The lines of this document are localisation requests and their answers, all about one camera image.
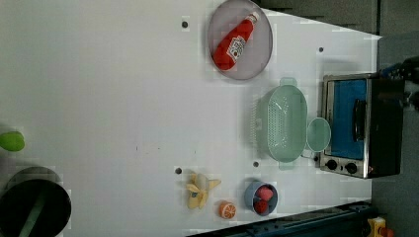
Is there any red ketchup bottle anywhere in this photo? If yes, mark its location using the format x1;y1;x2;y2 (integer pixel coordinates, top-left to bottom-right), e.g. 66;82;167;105
212;12;260;71

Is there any pink strawberry toy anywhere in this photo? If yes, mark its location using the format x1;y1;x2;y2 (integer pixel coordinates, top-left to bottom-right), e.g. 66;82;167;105
256;186;274;201

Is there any mint green cup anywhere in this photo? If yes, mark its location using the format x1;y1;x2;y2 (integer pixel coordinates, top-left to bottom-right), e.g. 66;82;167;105
301;118;331;158

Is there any orange half toy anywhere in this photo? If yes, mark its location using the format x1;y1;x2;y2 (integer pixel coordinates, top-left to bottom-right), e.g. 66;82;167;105
218;201;236;219

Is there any green round object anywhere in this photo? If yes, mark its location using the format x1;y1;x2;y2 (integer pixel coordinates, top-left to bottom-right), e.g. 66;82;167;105
0;131;25;152

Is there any black toaster oven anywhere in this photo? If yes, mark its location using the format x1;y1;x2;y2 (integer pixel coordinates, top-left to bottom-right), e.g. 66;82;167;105
319;73;404;179

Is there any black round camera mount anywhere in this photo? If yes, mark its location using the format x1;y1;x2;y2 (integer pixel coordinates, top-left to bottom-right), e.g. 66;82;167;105
0;167;72;237

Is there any blue bowl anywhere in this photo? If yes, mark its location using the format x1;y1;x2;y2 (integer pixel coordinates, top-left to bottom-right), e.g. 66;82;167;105
244;181;279;216

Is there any mint green plastic strainer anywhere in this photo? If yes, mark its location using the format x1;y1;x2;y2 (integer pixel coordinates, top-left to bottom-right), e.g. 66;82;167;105
249;77;307;171

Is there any peeled banana toy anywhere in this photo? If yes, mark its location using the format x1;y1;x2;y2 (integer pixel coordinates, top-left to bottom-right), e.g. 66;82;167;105
186;173;221;209

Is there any grey round plate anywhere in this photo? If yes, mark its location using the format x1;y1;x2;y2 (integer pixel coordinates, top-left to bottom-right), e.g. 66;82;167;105
207;0;273;80

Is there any red strawberry toy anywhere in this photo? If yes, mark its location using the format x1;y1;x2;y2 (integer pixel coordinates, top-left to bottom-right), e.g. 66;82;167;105
253;199;269;214

